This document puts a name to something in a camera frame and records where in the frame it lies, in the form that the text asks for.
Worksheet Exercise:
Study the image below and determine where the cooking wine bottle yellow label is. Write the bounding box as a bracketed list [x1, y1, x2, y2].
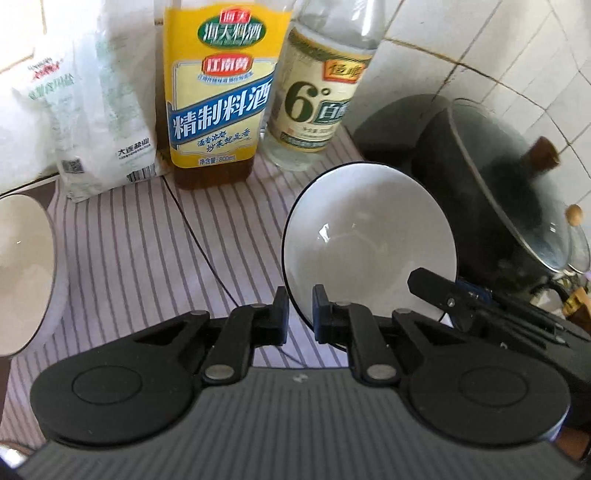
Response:
[161, 0, 297, 193]

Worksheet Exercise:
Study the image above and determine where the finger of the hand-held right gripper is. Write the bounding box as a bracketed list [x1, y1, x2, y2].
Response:
[408, 268, 498, 325]

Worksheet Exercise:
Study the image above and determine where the thin black wire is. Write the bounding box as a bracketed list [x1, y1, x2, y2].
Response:
[163, 182, 352, 368]

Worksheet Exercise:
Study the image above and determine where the white salt bag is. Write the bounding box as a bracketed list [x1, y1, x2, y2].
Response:
[0, 25, 170, 202]

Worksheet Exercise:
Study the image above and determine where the glass pot lid wooden knob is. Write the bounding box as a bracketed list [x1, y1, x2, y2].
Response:
[565, 204, 591, 278]

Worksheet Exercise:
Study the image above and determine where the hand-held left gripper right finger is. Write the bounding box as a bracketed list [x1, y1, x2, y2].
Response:
[312, 285, 466, 385]

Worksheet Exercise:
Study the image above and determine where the glass wok lid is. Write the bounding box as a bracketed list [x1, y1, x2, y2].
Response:
[445, 98, 576, 278]

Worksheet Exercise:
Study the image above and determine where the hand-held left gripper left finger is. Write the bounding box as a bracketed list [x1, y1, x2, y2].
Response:
[133, 286, 290, 382]

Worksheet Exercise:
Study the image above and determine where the white ribbed bowl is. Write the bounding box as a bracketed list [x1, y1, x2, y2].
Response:
[0, 194, 70, 357]
[281, 161, 459, 326]

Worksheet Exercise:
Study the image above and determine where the clear vinegar bottle yellow cap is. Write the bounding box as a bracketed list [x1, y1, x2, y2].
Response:
[260, 0, 387, 172]

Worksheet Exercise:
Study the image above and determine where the striped pink table mat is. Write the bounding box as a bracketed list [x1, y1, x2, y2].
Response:
[0, 127, 370, 444]

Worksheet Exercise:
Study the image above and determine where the black wok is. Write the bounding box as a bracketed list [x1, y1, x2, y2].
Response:
[410, 104, 570, 297]

